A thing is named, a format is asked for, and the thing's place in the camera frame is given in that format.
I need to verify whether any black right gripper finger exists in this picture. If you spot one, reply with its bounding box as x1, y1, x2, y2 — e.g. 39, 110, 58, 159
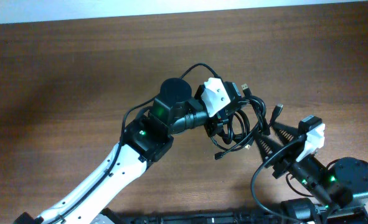
272, 122, 299, 145
254, 133, 282, 162

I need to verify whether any thick black usb cable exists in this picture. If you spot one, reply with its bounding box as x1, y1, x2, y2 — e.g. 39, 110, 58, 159
208, 82, 267, 155

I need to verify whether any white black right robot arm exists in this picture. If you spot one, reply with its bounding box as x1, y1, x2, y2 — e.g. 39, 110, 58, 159
250, 116, 368, 223

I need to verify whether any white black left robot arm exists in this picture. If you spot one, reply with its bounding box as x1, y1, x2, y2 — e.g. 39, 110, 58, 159
15, 78, 241, 223

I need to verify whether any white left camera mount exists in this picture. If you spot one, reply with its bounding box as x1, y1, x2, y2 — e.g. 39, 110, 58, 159
201, 78, 230, 118

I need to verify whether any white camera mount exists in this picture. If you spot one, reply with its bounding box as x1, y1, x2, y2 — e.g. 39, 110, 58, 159
201, 78, 230, 118
296, 123, 326, 162

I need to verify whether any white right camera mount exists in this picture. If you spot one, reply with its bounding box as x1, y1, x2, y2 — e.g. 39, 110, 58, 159
296, 123, 326, 162

